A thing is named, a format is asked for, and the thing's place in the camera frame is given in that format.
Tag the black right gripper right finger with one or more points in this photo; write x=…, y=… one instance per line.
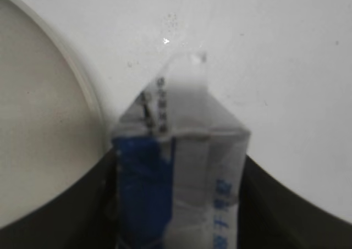
x=272, y=216

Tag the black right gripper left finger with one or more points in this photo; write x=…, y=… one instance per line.
x=83, y=216

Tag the white blue milk carton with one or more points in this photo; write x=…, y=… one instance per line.
x=181, y=157

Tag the beige round plate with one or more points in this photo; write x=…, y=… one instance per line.
x=49, y=137

